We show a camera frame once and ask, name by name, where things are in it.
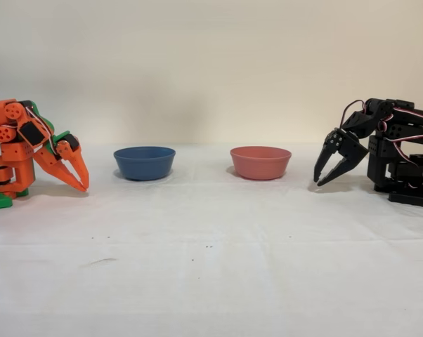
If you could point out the white tablecloth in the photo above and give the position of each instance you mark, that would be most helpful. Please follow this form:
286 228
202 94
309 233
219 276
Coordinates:
211 274

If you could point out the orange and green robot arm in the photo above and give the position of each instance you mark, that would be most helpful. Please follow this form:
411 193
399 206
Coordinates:
11 151

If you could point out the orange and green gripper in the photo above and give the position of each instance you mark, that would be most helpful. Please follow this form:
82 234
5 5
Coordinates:
64 152

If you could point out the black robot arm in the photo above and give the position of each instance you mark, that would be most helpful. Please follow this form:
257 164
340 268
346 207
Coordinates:
401 154

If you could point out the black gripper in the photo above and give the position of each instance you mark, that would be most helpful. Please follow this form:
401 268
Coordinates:
350 147

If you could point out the pink bowl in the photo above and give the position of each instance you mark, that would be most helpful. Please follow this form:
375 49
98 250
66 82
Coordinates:
260 165

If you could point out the blue bowl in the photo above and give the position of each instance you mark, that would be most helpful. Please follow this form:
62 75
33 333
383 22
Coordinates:
144 165

